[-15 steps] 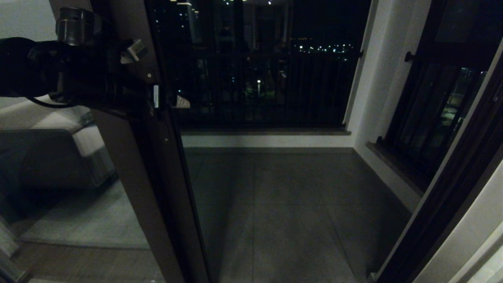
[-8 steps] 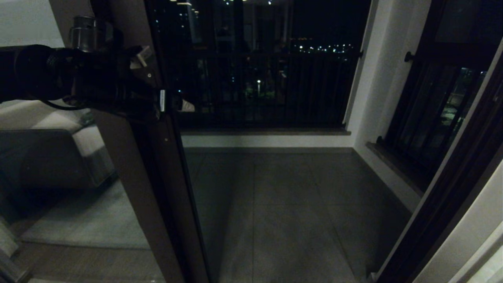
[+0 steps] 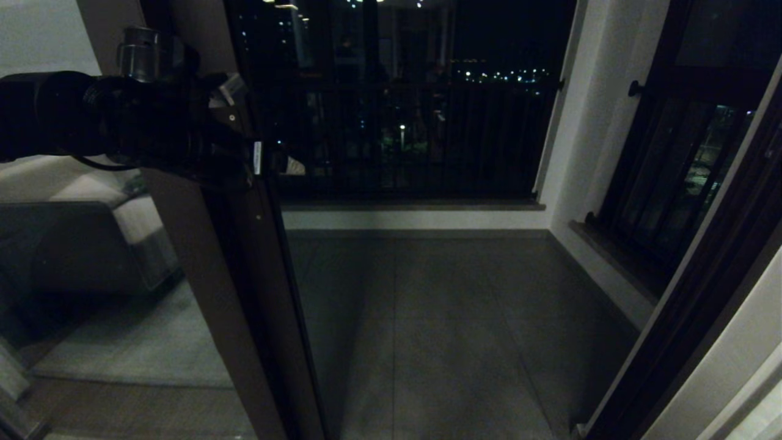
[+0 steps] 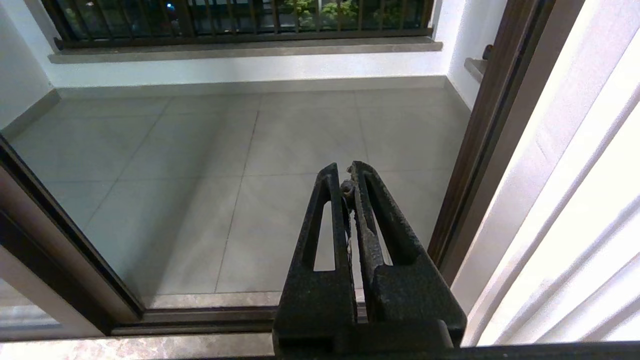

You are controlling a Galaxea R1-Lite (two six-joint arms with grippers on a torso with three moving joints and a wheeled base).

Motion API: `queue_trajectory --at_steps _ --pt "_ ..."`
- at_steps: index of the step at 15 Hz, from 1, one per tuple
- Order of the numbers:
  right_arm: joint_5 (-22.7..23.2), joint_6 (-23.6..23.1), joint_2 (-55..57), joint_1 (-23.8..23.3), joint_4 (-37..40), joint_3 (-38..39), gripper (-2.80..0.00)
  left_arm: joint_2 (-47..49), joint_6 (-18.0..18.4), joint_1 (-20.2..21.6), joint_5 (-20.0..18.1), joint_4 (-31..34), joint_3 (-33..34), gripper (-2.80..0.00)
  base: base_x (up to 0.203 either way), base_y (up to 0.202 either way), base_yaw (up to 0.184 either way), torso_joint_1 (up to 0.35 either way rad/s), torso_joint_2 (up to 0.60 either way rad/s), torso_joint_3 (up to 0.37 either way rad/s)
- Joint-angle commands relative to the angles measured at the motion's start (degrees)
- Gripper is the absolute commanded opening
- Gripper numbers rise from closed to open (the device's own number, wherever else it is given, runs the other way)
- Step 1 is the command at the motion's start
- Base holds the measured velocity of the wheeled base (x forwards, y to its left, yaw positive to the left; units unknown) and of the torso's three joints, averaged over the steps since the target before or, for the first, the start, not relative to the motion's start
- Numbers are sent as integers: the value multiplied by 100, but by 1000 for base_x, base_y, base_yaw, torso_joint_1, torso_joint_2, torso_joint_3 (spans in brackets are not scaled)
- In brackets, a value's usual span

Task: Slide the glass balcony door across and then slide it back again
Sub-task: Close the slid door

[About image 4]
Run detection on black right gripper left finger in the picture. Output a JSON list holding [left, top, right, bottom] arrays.
[[273, 162, 359, 347]]

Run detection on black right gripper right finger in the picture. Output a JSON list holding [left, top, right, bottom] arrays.
[[347, 160, 468, 348]]

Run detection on sliding glass door brown frame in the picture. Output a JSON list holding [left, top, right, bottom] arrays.
[[0, 135, 146, 323]]

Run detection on dark metal floor track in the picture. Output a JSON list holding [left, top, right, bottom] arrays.
[[110, 305, 282, 336]]

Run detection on dark brown door jamb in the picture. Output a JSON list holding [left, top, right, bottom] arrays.
[[427, 0, 586, 287]]

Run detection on white pleated curtain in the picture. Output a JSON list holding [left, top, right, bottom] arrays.
[[452, 0, 640, 347]]

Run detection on long grey stone sill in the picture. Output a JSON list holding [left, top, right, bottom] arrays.
[[48, 41, 444, 65]]

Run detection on long black balcony railing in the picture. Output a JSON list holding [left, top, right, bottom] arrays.
[[40, 0, 437, 50]]

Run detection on green leafy tree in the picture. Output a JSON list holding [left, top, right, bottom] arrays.
[[285, 0, 426, 29]]

